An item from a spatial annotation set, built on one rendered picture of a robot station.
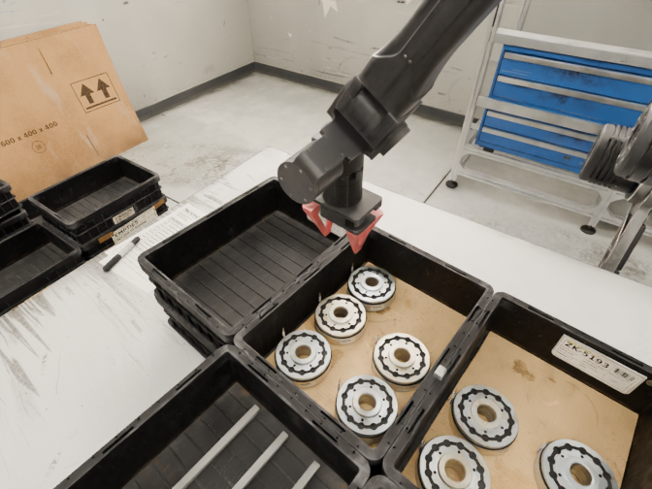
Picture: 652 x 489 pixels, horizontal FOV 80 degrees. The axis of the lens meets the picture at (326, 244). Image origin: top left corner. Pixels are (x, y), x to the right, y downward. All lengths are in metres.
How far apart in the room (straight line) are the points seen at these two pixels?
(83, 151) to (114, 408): 2.48
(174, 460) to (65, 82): 2.79
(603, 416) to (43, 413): 1.05
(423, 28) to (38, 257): 1.77
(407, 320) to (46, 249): 1.55
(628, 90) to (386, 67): 2.02
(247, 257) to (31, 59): 2.44
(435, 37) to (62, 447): 0.92
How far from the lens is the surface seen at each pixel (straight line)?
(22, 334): 1.19
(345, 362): 0.76
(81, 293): 1.21
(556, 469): 0.74
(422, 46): 0.39
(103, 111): 3.31
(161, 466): 0.74
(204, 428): 0.74
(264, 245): 0.97
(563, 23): 3.20
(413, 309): 0.85
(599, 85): 2.37
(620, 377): 0.83
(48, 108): 3.18
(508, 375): 0.82
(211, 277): 0.92
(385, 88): 0.42
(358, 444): 0.59
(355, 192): 0.54
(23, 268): 1.93
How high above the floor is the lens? 1.49
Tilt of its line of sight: 43 degrees down
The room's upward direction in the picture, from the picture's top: straight up
